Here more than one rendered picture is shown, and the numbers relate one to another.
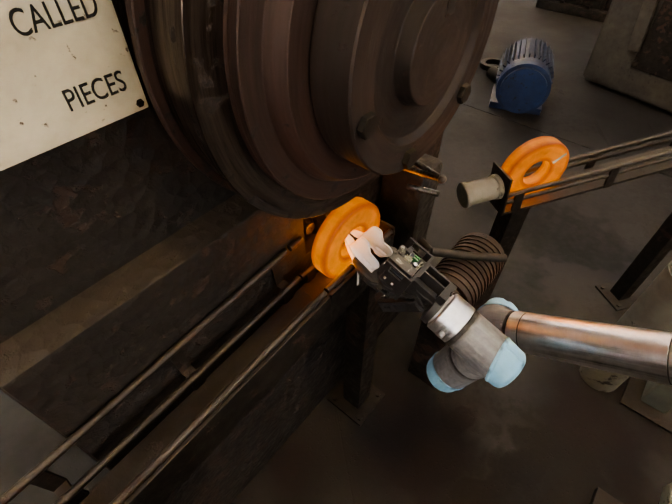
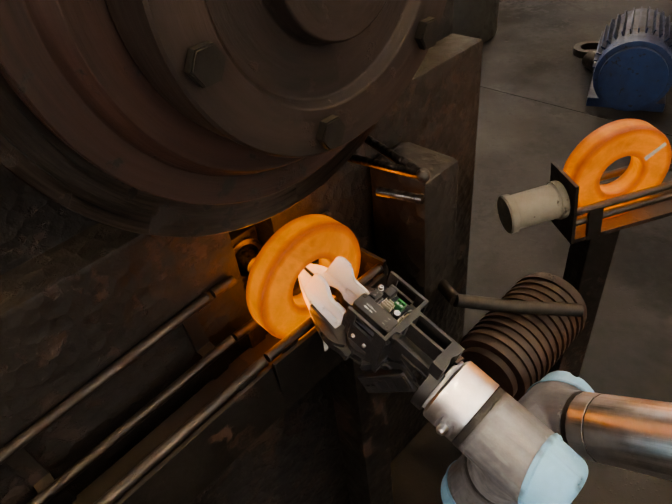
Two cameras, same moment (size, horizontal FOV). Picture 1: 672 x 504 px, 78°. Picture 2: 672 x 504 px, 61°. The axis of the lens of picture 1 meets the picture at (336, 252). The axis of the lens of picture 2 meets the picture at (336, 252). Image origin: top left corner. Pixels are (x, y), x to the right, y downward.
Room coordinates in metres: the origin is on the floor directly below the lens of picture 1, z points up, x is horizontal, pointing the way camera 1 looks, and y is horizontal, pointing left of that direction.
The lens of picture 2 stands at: (0.04, -0.14, 1.19)
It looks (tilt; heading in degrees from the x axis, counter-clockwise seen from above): 40 degrees down; 9
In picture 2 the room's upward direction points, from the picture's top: 7 degrees counter-clockwise
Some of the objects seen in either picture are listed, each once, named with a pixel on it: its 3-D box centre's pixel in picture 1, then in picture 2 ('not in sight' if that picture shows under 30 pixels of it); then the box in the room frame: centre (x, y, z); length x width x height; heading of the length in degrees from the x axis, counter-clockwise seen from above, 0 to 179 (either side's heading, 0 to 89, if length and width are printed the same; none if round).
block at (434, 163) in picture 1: (404, 204); (412, 229); (0.70, -0.15, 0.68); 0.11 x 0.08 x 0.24; 50
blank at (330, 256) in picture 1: (347, 238); (306, 278); (0.54, -0.02, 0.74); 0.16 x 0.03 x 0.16; 137
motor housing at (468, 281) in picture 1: (448, 318); (510, 408); (0.68, -0.33, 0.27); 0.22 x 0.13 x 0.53; 140
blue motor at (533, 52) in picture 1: (524, 73); (634, 56); (2.51, -1.14, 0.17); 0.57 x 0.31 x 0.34; 160
